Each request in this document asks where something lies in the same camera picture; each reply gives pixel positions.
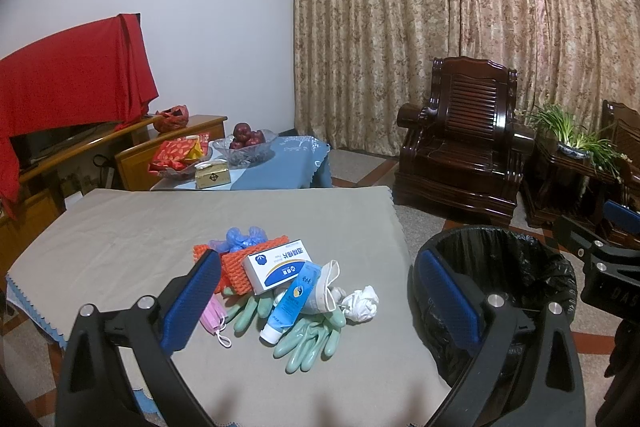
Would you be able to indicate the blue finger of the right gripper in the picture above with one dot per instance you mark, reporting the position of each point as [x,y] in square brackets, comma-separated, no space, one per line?
[627,219]
[579,241]

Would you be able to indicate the grey table cloth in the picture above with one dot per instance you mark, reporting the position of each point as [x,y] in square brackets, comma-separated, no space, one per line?
[114,247]

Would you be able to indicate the white tissue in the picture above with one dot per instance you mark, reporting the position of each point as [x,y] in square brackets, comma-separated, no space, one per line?
[360,306]

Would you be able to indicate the glass fruit bowl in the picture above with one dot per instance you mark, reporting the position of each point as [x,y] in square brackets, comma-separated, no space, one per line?
[246,156]

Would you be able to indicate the green rubber glove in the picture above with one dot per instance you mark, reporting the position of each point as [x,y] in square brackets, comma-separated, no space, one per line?
[313,337]
[245,309]

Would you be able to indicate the blue white cream tube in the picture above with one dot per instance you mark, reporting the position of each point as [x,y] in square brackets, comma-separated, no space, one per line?
[285,314]

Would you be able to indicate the red apples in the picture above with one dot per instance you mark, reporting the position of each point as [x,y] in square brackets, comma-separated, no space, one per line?
[245,136]

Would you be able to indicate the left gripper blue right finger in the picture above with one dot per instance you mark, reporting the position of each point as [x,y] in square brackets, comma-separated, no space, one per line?
[523,371]

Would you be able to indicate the pink face mask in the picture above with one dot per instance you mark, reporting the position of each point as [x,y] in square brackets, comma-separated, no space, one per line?
[214,321]

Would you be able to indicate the red cloth cover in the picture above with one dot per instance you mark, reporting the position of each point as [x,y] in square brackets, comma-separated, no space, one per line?
[88,74]

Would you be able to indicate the blue plastic bag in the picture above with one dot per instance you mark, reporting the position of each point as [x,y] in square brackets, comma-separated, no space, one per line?
[235,240]

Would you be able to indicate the white blue medicine box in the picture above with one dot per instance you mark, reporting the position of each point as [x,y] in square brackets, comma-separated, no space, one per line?
[276,266]

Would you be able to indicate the patterned beige curtain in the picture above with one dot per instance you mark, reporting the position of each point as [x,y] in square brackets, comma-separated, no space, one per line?
[357,61]

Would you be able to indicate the dark wooden side table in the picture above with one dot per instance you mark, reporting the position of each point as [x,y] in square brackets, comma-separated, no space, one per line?
[556,185]

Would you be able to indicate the blue table cloth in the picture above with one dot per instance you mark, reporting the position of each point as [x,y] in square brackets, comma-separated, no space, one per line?
[293,162]

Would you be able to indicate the orange foam fruit net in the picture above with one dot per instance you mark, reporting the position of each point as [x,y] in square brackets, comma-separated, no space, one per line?
[233,275]

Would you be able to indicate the white face mask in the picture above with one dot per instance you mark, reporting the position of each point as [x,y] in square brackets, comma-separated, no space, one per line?
[326,296]

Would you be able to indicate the red snack packets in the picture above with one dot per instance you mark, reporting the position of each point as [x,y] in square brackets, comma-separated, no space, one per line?
[179,154]

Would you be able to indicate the green potted plant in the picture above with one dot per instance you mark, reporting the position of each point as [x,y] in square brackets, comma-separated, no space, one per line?
[574,140]

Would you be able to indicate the gold tissue box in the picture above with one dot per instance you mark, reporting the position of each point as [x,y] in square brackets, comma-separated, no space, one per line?
[212,173]

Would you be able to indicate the dark wooden armchair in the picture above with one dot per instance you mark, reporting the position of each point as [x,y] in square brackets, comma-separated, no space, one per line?
[465,149]
[620,124]

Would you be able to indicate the wooden tv cabinet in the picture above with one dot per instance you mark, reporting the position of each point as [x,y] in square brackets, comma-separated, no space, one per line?
[128,151]

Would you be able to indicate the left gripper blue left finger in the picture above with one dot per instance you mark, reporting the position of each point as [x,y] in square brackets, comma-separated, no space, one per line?
[94,388]

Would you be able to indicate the red bag on cabinet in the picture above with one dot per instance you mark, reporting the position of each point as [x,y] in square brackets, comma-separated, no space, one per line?
[171,119]

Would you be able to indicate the black lined trash bin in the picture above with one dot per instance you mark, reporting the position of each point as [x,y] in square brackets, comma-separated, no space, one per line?
[516,266]

